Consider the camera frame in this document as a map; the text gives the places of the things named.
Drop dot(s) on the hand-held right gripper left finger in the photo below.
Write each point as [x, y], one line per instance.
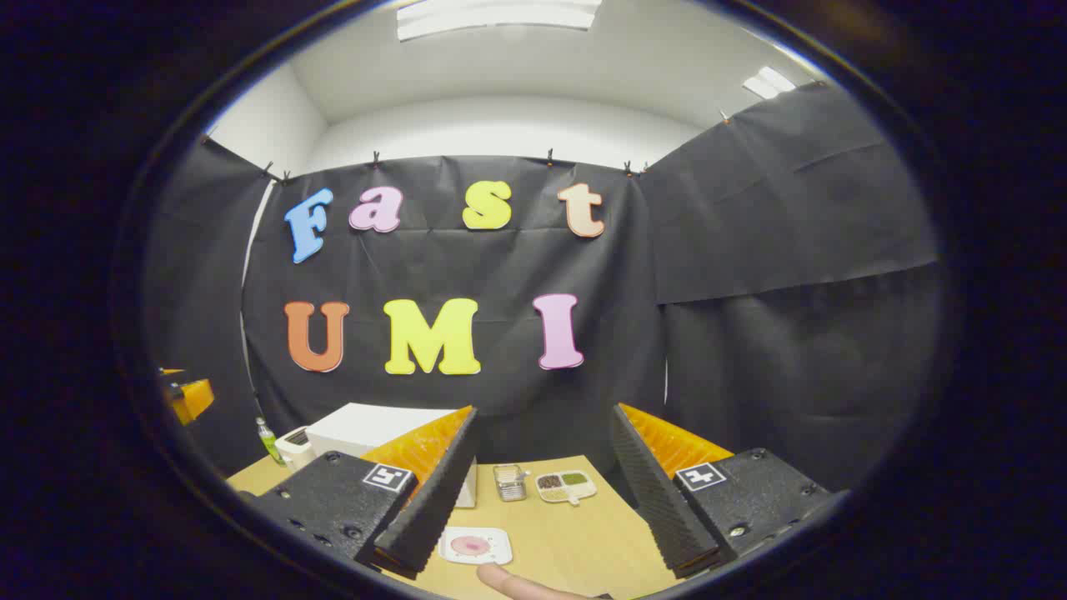
[429, 500]

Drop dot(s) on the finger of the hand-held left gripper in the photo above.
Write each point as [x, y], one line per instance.
[196, 396]

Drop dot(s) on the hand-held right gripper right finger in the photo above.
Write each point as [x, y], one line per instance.
[658, 500]

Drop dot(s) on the pink ham slice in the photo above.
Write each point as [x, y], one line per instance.
[470, 546]

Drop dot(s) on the white square plate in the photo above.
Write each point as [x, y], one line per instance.
[498, 550]

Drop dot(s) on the white microwave oven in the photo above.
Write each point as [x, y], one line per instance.
[367, 425]

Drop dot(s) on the green label drink bottle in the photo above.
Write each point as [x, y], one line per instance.
[268, 440]

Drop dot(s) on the divided dish of beans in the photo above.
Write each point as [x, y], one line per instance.
[565, 487]

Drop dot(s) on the white toaster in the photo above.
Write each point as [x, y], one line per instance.
[293, 450]

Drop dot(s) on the black backdrop cloth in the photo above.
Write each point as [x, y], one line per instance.
[750, 333]

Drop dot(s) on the small ceiling light panel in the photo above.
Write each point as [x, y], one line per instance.
[768, 82]

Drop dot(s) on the large ceiling light panel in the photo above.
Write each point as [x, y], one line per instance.
[500, 17]

